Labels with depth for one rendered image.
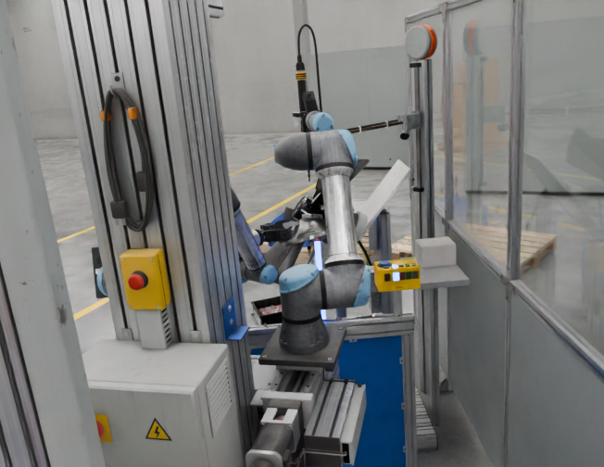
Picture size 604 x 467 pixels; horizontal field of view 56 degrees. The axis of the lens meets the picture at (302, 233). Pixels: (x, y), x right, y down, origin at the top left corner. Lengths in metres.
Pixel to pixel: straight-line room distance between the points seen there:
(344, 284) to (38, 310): 1.07
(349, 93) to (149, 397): 8.73
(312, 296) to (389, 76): 8.02
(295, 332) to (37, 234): 1.11
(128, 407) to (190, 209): 0.43
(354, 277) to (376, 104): 8.04
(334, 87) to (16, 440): 9.25
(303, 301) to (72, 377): 1.00
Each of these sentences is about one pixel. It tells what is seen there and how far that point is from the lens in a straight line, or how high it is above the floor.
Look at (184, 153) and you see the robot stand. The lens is 1.26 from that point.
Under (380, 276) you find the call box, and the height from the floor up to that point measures 1.05.
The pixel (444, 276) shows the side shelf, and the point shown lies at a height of 0.86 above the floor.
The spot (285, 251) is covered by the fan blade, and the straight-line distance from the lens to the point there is 2.57.
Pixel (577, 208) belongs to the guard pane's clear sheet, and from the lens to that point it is 1.79.
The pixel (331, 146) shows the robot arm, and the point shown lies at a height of 1.59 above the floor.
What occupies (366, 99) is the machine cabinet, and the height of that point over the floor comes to 1.16.
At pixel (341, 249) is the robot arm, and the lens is 1.66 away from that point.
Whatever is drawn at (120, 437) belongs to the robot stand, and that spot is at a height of 1.11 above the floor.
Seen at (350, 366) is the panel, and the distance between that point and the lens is 2.38.
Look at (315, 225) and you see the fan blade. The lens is 2.38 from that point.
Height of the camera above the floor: 1.84
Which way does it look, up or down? 17 degrees down
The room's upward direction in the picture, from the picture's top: 5 degrees counter-clockwise
